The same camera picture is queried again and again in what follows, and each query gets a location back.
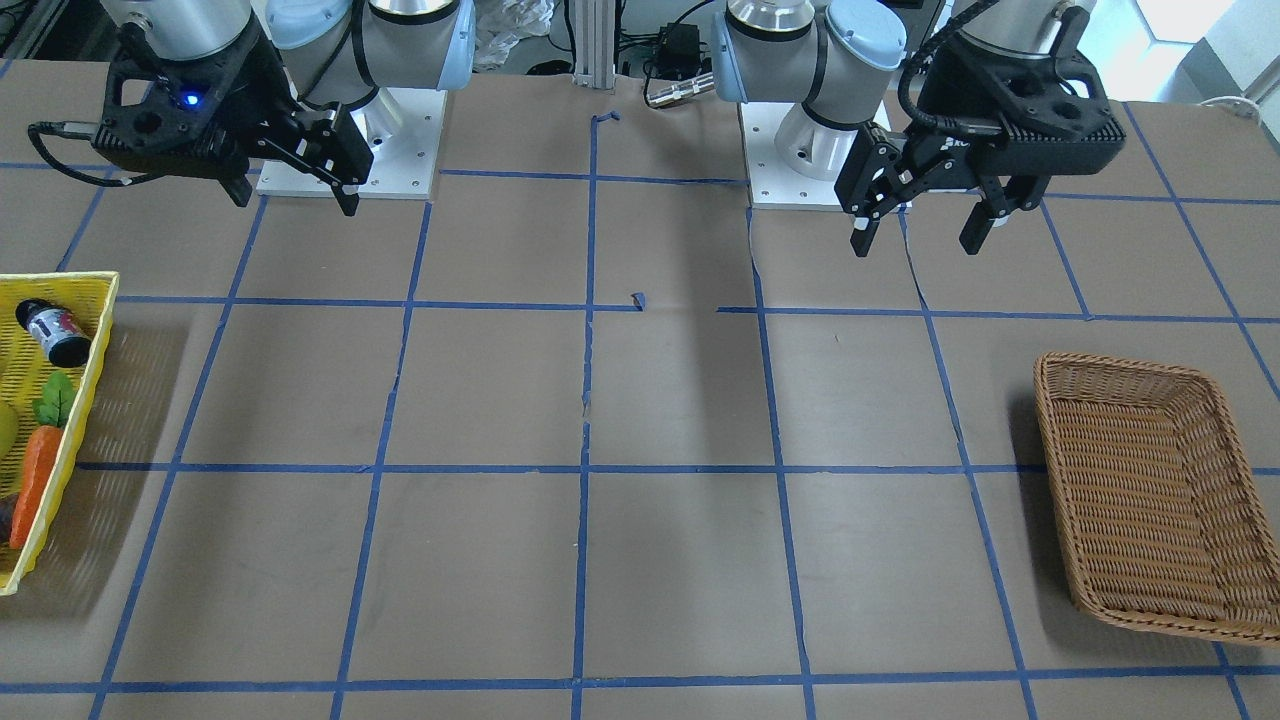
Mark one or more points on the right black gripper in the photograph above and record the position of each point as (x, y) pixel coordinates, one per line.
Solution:
(262, 100)

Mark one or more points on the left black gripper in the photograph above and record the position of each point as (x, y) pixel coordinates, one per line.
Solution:
(936, 110)

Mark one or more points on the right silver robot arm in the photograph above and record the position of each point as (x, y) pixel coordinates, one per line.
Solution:
(332, 51)

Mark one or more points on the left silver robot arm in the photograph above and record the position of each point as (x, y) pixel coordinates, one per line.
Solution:
(844, 62)

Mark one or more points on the yellow plastic basket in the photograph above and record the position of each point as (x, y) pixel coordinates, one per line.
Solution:
(91, 297)

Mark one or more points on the small dark bottle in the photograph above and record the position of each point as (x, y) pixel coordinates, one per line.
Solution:
(56, 330)

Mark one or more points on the black power adapter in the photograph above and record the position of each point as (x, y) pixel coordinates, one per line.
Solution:
(678, 54)

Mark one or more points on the orange toy carrot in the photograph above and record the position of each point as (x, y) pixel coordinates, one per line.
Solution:
(52, 411)

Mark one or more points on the brown wicker basket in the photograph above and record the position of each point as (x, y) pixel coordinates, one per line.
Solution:
(1161, 527)

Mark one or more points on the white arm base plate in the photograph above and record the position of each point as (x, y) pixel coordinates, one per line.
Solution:
(793, 161)
(403, 128)

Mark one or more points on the silver cable connector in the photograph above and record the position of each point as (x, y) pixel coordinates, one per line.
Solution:
(675, 93)

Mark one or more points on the aluminium profile post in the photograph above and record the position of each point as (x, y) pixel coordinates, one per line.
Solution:
(594, 48)

